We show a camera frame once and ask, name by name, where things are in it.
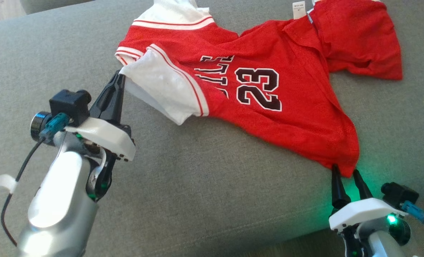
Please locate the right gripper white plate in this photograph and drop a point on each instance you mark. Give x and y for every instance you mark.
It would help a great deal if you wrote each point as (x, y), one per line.
(361, 212)

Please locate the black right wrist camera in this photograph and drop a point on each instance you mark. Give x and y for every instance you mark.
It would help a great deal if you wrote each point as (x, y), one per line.
(399, 194)

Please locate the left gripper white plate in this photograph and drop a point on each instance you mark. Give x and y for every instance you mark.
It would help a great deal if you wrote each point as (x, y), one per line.
(105, 134)

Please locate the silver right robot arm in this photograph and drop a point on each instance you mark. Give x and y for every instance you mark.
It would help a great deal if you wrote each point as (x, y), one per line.
(379, 242)

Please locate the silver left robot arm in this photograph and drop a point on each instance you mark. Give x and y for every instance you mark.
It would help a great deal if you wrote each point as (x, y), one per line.
(58, 200)

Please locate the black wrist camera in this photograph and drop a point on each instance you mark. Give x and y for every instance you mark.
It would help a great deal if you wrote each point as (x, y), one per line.
(399, 194)
(69, 105)

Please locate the grey sofa seat cushion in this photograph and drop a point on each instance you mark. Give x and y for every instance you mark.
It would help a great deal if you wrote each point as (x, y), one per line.
(212, 185)

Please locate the red jersey number 23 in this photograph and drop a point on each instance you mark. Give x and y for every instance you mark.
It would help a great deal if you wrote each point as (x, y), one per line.
(297, 117)

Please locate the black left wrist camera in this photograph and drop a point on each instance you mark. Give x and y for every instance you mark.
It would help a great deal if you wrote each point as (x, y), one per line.
(69, 105)

